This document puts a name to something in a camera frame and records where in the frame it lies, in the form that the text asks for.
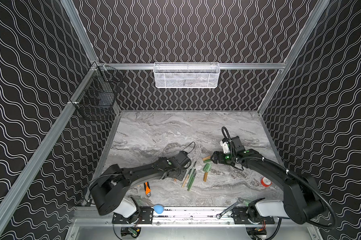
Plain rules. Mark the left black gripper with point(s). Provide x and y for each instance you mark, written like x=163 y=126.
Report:
x=180 y=173

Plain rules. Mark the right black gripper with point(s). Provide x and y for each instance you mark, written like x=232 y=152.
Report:
x=218 y=157

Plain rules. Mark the light green pen cap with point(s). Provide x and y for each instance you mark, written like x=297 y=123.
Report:
x=209 y=166

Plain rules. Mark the light green pen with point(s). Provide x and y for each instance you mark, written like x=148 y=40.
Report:
x=191 y=177

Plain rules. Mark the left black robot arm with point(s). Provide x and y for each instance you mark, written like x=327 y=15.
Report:
x=109 y=189

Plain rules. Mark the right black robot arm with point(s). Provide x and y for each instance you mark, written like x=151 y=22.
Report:
x=302 y=200

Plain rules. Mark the tan pen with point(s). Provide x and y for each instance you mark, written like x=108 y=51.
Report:
x=193 y=166

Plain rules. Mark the orange utility knife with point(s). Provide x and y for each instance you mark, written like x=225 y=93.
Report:
x=147 y=189

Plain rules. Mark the blue ball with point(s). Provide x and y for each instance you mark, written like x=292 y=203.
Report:
x=159 y=209

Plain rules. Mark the silver wrench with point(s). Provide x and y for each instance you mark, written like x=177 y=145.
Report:
x=238 y=202

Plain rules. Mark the red tape roll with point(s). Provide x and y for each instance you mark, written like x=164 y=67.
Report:
x=266 y=182

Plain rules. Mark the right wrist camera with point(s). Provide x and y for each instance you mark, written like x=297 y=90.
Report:
x=232 y=146

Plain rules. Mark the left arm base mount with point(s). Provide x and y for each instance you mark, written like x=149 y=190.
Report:
x=143 y=215

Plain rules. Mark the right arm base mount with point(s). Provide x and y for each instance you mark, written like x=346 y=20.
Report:
x=243 y=216

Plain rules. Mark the white wire mesh basket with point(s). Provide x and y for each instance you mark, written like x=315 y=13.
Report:
x=183 y=75

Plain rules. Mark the black wire basket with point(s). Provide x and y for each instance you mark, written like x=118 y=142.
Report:
x=98 y=100

